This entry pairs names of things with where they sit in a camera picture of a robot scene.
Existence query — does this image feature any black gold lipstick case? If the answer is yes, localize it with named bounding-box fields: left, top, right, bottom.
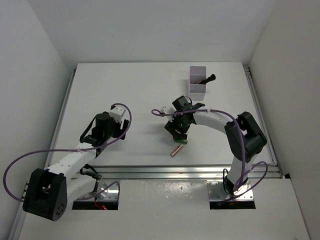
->
left=175, top=135, right=188, bottom=140

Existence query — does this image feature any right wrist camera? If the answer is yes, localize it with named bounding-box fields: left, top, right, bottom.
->
left=160, top=106, right=175, bottom=117

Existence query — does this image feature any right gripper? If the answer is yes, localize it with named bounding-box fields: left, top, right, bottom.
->
left=165, top=111, right=191, bottom=140

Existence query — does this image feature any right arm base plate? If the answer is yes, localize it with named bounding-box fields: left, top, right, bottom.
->
left=207, top=180, right=254, bottom=202

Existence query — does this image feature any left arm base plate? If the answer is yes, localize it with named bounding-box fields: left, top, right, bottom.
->
left=76, top=181, right=120, bottom=201

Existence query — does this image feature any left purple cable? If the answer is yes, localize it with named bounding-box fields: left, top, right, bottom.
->
left=2, top=102, right=133, bottom=202

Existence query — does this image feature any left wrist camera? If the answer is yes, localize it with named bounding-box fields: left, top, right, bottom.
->
left=109, top=105, right=126, bottom=124

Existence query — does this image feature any black round makeup brush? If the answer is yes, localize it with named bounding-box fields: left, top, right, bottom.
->
left=199, top=73, right=217, bottom=85

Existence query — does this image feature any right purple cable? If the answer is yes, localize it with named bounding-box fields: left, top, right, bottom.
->
left=151, top=108, right=268, bottom=203

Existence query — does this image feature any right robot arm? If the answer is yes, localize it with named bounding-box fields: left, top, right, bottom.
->
left=159, top=96, right=267, bottom=196

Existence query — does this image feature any green tube lying flat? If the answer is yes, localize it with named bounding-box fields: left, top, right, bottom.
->
left=174, top=139, right=188, bottom=145

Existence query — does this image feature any rose gold lipstick tube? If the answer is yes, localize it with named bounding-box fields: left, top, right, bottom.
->
left=170, top=144, right=184, bottom=158

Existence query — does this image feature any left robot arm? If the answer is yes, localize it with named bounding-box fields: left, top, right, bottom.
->
left=22, top=111, right=132, bottom=222

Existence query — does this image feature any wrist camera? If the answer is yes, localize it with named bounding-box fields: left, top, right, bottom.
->
left=109, top=105, right=126, bottom=124
left=160, top=106, right=175, bottom=117

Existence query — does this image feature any purple cable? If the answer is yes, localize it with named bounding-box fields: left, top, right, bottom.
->
left=151, top=108, right=268, bottom=203
left=2, top=102, right=133, bottom=202

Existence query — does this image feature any white divided organizer box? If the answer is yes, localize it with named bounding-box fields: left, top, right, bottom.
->
left=187, top=66, right=207, bottom=102

